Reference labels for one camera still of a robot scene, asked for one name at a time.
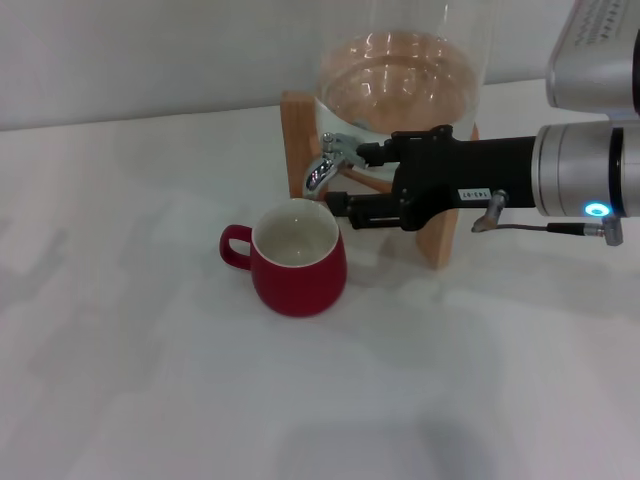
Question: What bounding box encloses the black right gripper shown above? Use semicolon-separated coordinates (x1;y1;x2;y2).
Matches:
323;124;541;233

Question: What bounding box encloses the chrome faucet tap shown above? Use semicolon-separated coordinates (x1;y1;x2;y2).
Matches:
303;131;372;201

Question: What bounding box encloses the red ceramic cup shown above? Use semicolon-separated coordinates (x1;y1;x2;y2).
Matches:
218;198;348;318

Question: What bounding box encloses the wooden dispenser stand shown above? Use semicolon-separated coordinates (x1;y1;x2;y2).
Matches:
280;90;480;272

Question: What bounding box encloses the glass water dispenser jar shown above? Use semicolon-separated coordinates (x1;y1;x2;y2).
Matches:
313;0;499;181

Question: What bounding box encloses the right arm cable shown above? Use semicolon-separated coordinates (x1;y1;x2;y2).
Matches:
471;188;625;247

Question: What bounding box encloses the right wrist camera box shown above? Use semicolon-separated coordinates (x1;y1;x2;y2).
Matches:
545;0;640;121

